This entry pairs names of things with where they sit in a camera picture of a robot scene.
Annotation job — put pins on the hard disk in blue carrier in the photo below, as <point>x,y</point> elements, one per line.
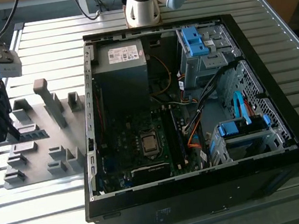
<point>228,129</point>

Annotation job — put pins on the grey parts rack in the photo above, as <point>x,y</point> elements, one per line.
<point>41,116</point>

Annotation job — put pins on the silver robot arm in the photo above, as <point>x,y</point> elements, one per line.
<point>140,10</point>

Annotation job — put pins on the silver CPU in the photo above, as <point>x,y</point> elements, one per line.
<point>149,142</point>

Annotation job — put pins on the grey power supply unit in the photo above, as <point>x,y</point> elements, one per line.
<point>123,82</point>

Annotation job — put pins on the small blue bay bracket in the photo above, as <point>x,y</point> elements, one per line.
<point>199,50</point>

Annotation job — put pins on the black graphics card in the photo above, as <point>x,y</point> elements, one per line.
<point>151,174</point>

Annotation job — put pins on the black RAM slot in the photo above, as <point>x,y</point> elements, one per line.
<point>170,142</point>

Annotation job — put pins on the large blue bay bracket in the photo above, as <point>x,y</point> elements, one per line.
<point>191,35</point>

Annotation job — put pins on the green motherboard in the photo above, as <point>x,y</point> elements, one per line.
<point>121,132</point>

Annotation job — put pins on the CPU socket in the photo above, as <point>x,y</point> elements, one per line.
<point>141,146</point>

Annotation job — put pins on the black PC case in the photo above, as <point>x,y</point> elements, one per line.
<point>179,205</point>

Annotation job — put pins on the tall grey drive cage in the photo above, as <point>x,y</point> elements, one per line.
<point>209,64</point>

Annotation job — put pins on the low grey disk bay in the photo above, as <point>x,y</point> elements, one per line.
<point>251,142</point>

